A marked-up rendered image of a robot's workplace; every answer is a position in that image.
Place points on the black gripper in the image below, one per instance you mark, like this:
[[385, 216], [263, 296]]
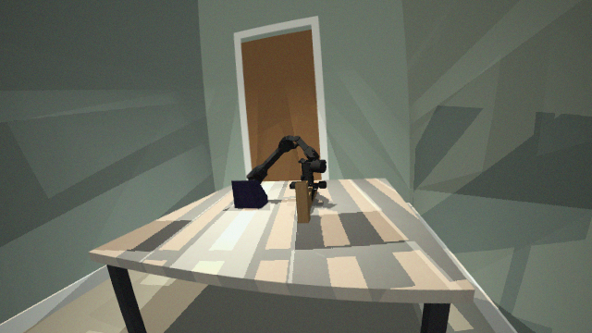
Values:
[[309, 176]]

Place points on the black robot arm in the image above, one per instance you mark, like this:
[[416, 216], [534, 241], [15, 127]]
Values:
[[285, 145]]

